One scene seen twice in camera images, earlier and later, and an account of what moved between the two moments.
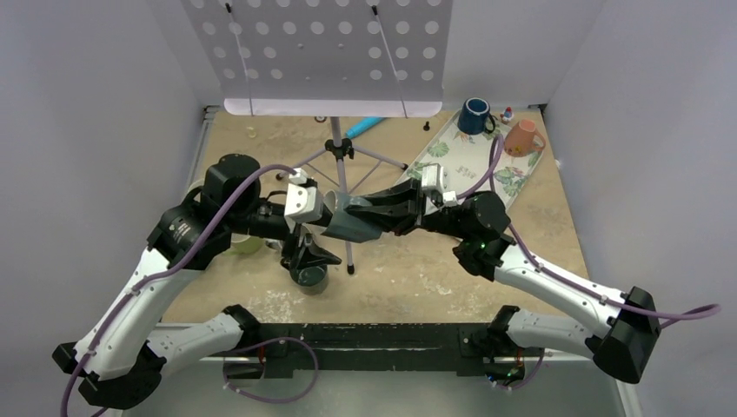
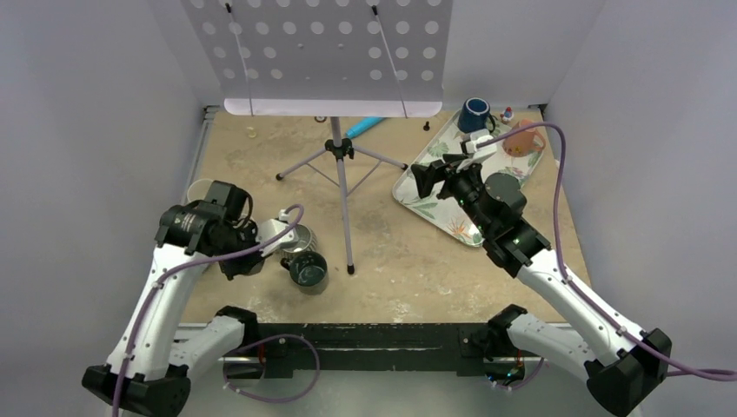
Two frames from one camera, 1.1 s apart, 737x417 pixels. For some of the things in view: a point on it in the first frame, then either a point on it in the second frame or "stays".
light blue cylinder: x=363 y=124 stays
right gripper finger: x=397 y=216 → x=426 y=176
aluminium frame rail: x=175 y=326 stays
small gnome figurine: x=507 y=115 stays
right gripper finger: x=401 y=200 → x=454 y=157
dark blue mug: x=474 y=117 stays
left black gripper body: x=279 y=228 → x=234 y=265
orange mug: x=520 y=139 stays
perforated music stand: x=328 y=59 stays
